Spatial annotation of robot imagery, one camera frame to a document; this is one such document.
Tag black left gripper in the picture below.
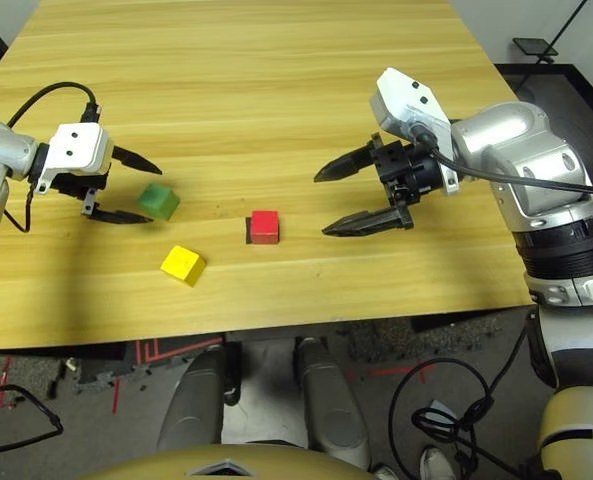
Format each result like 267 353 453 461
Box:
54 145 164 225

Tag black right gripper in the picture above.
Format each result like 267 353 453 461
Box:
313 133 449 239

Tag green wooden block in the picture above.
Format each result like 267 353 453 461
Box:
136 182 181 221

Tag yellow wooden block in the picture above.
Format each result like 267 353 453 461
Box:
160 244 208 289

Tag red wooden block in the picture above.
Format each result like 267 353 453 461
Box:
250 209 281 246

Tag black square marker pad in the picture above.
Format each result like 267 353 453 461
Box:
245 216 281 247

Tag black foam tile red lines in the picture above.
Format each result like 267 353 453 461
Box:
75 335 227 396

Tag grey robot left leg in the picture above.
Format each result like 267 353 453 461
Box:
158 344 227 451

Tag black square stand plate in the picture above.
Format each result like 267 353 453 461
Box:
513 37 560 59

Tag dark floor mat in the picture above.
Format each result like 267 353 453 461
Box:
493 63 593 186

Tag thin black stand pole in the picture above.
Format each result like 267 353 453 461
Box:
518 0 591 89

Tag gold robot torso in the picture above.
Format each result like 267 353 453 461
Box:
78 443 372 480

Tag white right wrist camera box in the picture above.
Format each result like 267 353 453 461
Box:
369 68 462 196

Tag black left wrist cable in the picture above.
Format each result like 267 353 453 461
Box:
3 82 102 235

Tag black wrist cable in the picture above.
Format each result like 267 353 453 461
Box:
3 82 102 235
410 122 593 196

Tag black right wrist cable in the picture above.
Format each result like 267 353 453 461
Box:
410 122 593 196

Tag black hanging cable loop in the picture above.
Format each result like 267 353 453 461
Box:
0 383 65 455

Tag black floor cable bundle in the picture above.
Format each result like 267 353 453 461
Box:
388 309 550 480

